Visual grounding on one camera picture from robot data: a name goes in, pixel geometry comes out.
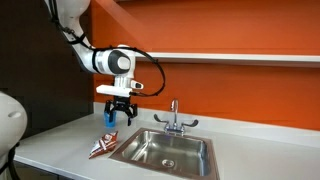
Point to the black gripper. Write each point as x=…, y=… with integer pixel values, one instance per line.
x=121, y=105

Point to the red snack packet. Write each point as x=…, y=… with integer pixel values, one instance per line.
x=104, y=144

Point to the stainless steel sink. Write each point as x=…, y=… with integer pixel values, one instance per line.
x=160, y=150

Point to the chrome sink faucet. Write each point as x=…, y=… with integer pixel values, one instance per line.
x=174, y=120

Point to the blue plastic cup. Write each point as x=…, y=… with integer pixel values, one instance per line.
x=110, y=124

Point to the dark brown cabinet panel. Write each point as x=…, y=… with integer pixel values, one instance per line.
x=36, y=66

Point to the white wall shelf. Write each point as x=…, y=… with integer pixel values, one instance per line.
x=233, y=58

